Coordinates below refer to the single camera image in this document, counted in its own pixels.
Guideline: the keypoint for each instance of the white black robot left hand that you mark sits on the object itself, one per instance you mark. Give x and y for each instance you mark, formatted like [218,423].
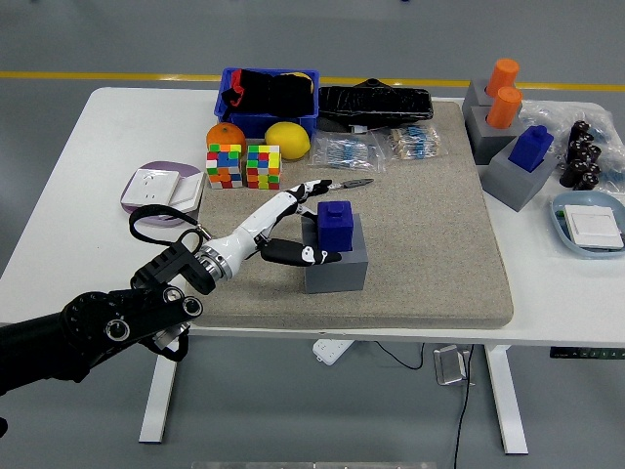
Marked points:
[259,220]

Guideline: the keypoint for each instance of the blue square seal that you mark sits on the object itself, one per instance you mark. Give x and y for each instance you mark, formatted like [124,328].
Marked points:
[529,149]
[336,227]

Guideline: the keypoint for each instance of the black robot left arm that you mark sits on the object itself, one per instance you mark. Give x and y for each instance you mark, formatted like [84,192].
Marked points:
[122,317]

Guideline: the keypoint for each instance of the grey seal holder block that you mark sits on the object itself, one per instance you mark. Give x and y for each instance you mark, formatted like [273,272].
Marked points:
[490,141]
[337,276]
[472,98]
[512,188]

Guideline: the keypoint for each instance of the orange cylinder seal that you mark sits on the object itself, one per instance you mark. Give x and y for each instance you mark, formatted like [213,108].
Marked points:
[504,107]
[503,75]

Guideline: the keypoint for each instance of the multicolour puzzle cube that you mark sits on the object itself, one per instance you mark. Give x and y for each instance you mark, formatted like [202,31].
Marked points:
[223,166]
[262,167]

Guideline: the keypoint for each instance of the yellow lemon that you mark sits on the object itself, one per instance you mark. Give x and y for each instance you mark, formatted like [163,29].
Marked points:
[288,140]

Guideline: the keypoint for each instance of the orange fruit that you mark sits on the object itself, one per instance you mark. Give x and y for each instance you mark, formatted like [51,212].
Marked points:
[224,133]

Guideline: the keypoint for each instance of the blue plastic bin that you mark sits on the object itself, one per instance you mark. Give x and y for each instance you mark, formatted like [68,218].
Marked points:
[266,124]

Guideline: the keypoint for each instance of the purple shallow tray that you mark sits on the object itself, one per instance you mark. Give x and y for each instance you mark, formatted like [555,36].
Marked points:
[171,167]

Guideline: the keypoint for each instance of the clear bag of blue resistors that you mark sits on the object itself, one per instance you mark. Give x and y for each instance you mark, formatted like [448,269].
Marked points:
[346,151]

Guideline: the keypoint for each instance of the black cloth with red trim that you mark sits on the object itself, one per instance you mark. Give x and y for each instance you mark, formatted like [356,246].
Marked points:
[273,95]

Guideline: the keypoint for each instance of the small white connector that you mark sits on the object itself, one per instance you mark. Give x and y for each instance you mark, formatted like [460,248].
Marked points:
[359,129]

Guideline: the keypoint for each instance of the white power strip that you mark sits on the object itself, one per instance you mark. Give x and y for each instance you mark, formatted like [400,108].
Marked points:
[332,351]

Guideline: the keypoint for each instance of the yellow item in bin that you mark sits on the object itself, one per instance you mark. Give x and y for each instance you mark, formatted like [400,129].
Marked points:
[300,75]

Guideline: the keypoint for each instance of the black foil wrapped package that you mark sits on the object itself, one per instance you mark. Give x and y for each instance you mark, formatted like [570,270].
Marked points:
[376,105]

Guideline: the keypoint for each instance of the grey-brown table mat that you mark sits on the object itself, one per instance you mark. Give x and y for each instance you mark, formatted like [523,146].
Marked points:
[429,234]

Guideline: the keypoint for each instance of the white table leg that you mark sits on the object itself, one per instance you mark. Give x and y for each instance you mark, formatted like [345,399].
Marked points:
[508,400]
[158,400]

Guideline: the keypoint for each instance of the silver metal floor box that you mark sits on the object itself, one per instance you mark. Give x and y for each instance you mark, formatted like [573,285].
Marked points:
[450,365]

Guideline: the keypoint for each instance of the clear bag of blue parts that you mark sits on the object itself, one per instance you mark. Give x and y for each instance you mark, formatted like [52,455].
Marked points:
[547,115]

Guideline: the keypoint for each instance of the light blue shallow tray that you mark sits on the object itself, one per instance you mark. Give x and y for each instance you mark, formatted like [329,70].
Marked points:
[586,198]

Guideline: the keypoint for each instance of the black table control panel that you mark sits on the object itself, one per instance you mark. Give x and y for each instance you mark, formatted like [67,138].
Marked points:
[586,353]

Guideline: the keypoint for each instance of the white wall socket panel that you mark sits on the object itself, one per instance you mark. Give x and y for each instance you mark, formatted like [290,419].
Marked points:
[149,188]

